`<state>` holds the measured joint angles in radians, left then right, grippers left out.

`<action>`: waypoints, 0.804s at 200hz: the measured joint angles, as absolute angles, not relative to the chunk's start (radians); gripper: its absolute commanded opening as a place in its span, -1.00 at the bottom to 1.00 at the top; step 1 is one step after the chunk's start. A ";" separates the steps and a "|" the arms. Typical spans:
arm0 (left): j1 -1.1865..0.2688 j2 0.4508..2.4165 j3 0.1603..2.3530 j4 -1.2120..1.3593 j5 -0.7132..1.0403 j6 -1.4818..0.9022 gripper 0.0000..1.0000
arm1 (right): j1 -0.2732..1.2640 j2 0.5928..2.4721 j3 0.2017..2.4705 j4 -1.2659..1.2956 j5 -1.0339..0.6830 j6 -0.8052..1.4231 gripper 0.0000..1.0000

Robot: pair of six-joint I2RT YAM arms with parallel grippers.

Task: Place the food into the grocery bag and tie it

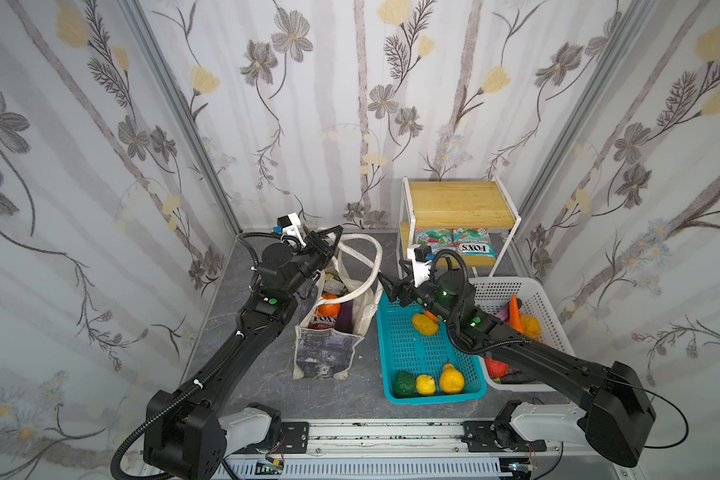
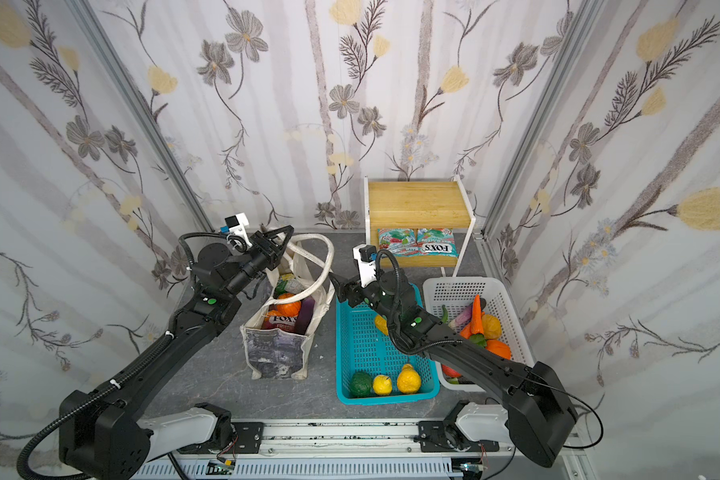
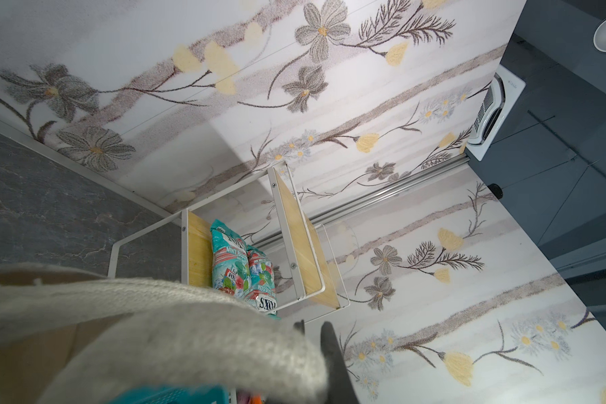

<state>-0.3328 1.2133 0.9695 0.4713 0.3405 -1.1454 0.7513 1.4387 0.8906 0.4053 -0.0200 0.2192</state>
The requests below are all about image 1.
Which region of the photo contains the cream canvas tote bag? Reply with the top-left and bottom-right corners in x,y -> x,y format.
293,234 -> 383,380

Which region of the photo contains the orange tangerine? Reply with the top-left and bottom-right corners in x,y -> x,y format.
316,293 -> 341,318

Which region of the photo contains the purple eggplant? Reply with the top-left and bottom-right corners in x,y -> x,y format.
334,300 -> 354,334

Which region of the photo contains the orange candy bag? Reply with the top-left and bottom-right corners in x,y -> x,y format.
308,315 -> 337,330

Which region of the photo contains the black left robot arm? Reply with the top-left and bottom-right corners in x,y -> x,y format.
110,226 -> 343,479

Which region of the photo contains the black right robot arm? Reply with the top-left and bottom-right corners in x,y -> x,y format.
378,247 -> 656,467

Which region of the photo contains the red green candy bag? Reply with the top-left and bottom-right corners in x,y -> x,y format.
414,228 -> 453,250

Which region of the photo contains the teal Fox's candy bag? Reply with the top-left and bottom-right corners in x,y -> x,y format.
452,228 -> 497,267

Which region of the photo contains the yellow bumpy fruit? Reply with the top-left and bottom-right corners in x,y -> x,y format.
411,313 -> 439,337

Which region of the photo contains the teal plastic basket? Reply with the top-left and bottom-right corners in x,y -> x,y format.
376,296 -> 487,406

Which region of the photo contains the yellow pear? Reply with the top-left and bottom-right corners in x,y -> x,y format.
439,363 -> 466,395

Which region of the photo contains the yellow lemon front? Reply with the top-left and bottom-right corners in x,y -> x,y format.
415,375 -> 437,397

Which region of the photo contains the white wooden two-tier shelf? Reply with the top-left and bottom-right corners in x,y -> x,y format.
396,178 -> 522,277

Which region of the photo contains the orange carrot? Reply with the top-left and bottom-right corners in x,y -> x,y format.
508,295 -> 524,334

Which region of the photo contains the green avocado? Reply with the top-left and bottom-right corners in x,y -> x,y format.
392,371 -> 418,398

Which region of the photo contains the yellow onion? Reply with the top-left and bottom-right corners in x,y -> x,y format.
520,314 -> 542,340

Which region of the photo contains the white plastic basket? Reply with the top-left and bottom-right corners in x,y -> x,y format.
470,277 -> 575,393

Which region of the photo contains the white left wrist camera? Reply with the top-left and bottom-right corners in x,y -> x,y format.
273,213 -> 305,245

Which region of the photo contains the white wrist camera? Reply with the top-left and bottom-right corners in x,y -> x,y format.
407,243 -> 434,287
273,213 -> 305,245

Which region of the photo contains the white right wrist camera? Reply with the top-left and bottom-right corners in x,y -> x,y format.
407,243 -> 434,287

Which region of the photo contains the aluminium rail frame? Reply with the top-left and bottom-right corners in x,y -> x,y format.
148,408 -> 645,479

